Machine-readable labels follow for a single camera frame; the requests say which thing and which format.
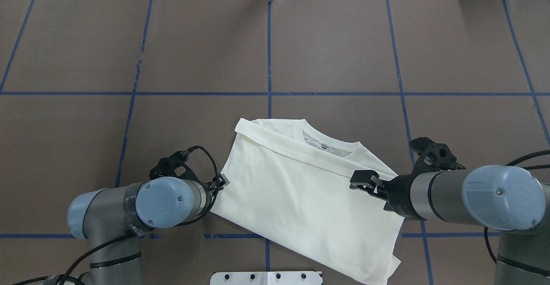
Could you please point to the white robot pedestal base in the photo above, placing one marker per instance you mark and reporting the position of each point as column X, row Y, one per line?
column 268, row 278

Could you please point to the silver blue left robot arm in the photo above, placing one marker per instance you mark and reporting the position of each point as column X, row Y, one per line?
column 114, row 220

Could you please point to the cream long-sleeve cat shirt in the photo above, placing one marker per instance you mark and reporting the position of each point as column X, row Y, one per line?
column 289, row 183

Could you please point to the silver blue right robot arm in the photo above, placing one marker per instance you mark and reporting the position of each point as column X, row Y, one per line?
column 506, row 200

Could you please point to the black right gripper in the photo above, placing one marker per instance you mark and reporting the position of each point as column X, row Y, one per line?
column 397, row 191

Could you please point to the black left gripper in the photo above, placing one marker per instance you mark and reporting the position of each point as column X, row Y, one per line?
column 218, row 182

